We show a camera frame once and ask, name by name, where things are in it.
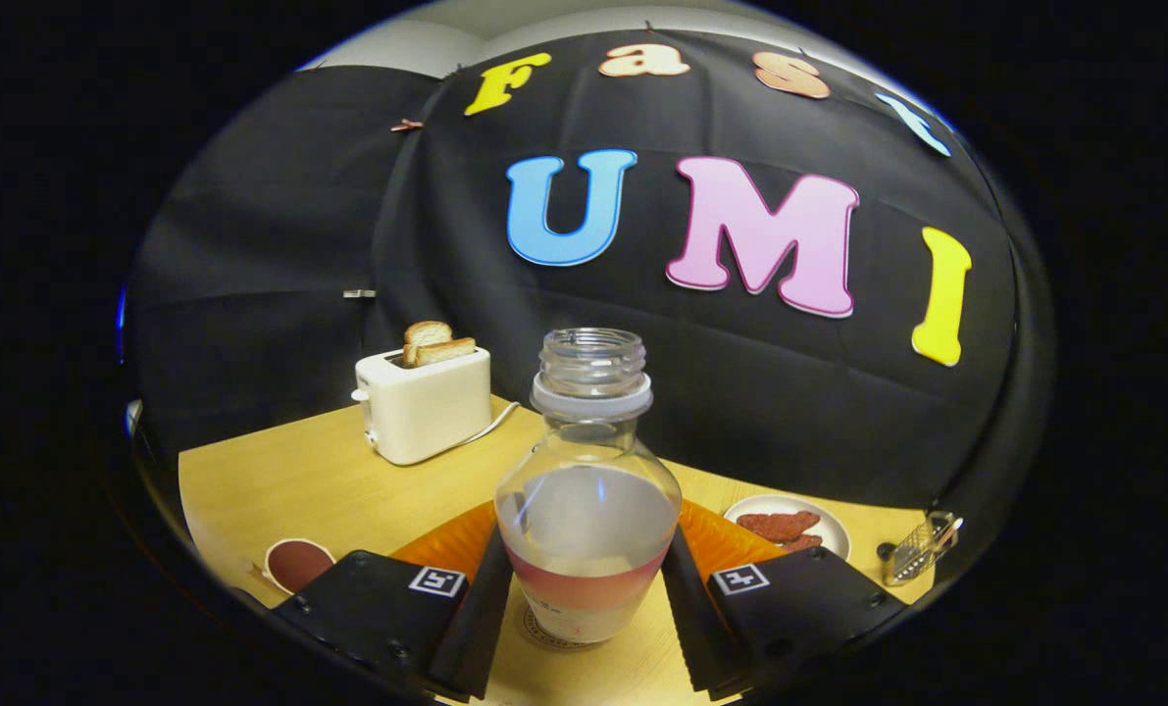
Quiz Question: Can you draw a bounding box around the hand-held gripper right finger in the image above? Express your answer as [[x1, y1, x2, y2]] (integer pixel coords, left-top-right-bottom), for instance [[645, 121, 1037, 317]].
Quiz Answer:
[[662, 498, 908, 702]]

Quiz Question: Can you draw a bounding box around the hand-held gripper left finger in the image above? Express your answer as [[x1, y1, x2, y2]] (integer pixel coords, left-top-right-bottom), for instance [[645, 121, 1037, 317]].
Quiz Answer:
[[270, 500, 516, 702]]

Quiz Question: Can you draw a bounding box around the round wooden coaster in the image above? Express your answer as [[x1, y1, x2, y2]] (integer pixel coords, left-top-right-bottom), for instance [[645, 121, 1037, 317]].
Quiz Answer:
[[519, 600, 604, 654]]

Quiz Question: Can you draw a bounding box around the clear juice bottle pink label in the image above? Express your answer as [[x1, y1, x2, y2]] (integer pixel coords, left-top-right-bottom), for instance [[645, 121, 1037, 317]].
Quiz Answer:
[[494, 328, 684, 645]]

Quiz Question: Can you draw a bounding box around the cream cup wooden handle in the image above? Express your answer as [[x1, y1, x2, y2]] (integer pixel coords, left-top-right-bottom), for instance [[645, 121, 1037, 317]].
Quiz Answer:
[[250, 537, 337, 596]]

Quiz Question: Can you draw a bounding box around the white plate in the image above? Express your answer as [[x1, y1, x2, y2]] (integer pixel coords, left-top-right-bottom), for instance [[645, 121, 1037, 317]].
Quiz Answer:
[[723, 494, 852, 562]]

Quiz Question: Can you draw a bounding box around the cream toaster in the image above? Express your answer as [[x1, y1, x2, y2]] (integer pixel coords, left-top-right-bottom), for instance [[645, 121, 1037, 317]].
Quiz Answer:
[[351, 345, 493, 467]]

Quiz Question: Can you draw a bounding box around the black backdrop cloth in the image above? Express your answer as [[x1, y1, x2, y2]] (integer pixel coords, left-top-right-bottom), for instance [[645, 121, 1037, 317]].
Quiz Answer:
[[123, 25, 1021, 511]]

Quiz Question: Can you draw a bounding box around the wooden table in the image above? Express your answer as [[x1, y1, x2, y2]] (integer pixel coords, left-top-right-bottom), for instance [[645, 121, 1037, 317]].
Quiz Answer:
[[178, 394, 938, 706]]

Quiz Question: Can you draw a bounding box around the toast slice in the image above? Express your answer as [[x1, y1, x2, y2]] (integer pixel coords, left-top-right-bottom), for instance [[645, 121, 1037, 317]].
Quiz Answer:
[[403, 321, 454, 369], [413, 337, 478, 369]]

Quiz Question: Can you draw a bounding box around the white toaster cable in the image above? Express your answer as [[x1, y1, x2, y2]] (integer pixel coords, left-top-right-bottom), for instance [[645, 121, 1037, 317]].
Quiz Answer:
[[451, 400, 523, 450]]

